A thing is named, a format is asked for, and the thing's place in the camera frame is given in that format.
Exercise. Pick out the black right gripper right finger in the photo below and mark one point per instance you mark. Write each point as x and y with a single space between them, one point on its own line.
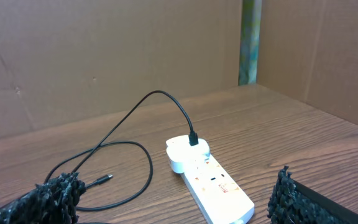
293 203

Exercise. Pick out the white power extension strip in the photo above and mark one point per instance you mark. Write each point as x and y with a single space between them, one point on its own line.
218 196

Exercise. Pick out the white charger plug adapter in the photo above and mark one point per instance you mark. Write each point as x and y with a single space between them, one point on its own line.
183 156

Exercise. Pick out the colourful painted backdrop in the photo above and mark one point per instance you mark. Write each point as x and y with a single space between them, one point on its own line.
249 46

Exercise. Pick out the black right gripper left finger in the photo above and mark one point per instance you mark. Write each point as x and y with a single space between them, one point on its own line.
51 203

